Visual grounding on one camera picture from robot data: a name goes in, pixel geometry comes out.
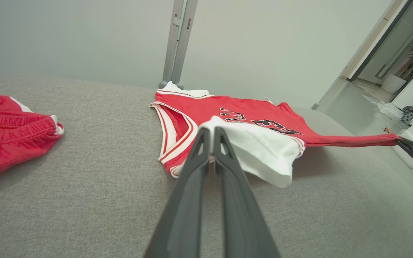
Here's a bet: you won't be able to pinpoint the red white basketball shorts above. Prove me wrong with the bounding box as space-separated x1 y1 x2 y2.
0 95 65 187

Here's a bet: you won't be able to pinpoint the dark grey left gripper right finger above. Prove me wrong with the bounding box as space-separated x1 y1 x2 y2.
212 126 283 258

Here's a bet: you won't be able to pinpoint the red white basketball jersey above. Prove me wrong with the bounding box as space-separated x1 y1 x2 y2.
149 81 403 189

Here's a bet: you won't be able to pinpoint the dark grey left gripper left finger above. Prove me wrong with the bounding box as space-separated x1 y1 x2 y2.
144 127 211 258

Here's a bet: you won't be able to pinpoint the clear plastic sheet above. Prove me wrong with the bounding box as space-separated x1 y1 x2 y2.
362 94 405 121

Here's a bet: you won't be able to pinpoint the grey double partition post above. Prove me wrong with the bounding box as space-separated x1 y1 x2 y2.
158 0 199 90

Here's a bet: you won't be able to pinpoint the white plant pot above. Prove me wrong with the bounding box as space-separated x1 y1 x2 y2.
381 73 408 95

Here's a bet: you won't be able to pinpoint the glass door with dark frame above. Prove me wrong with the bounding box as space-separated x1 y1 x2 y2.
349 0 413 83

